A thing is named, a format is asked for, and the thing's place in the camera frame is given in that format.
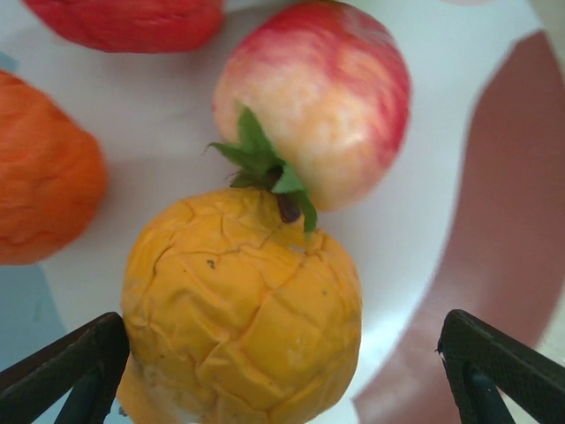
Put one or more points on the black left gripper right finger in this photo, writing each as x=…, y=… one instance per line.
x=460, y=345

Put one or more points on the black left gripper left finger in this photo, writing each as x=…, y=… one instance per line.
x=102, y=336

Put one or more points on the yellow wrinkled fruit with leaves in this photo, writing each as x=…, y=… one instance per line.
x=243, y=309

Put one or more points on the orange wrinkled fruit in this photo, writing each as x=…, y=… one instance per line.
x=44, y=176

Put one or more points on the white plate with brown band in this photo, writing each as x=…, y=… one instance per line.
x=145, y=110

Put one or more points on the red and yellow apple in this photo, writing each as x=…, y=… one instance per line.
x=318, y=88

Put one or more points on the red wrinkled fruit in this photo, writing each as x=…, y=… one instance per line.
x=128, y=24

